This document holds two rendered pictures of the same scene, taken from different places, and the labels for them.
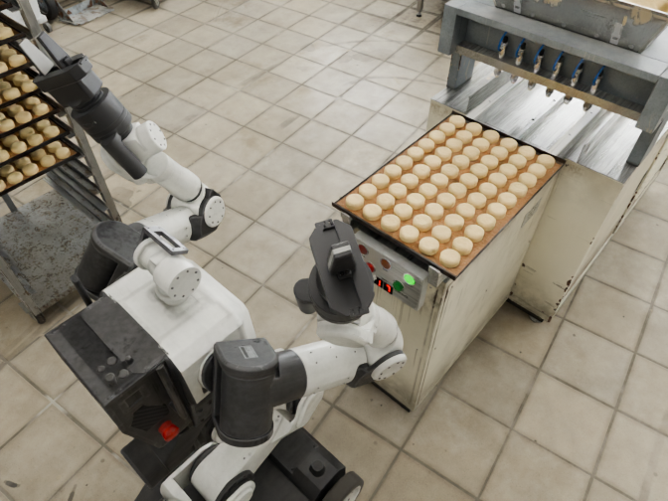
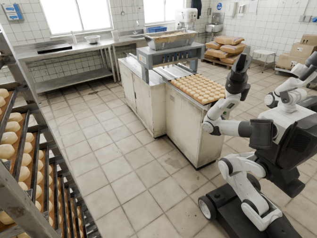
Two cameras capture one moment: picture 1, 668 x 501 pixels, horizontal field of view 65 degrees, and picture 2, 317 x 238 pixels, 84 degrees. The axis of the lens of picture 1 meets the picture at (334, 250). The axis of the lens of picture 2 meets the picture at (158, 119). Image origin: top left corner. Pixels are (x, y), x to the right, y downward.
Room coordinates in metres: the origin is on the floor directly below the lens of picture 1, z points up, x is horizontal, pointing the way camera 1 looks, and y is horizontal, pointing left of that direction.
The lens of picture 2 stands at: (0.92, 1.30, 1.64)
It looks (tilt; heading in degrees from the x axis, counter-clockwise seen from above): 34 degrees down; 293
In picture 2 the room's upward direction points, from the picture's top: 3 degrees counter-clockwise
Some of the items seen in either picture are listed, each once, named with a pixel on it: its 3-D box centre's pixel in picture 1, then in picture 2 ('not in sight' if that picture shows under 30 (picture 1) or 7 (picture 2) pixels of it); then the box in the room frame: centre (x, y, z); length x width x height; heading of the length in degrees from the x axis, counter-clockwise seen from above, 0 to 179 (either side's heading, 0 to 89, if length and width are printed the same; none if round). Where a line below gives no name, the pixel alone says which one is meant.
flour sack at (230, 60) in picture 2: not in sight; (233, 58); (0.87, -4.10, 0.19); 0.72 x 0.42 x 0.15; 60
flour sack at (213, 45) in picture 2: not in sight; (218, 44); (1.33, -4.42, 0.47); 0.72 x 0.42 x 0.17; 56
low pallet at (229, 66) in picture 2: not in sight; (222, 60); (1.13, -4.25, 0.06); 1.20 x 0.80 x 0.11; 148
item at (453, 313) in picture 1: (443, 269); (192, 121); (1.20, -0.39, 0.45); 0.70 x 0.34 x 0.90; 138
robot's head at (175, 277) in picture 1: (169, 271); (293, 98); (0.58, 0.29, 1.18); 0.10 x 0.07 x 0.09; 47
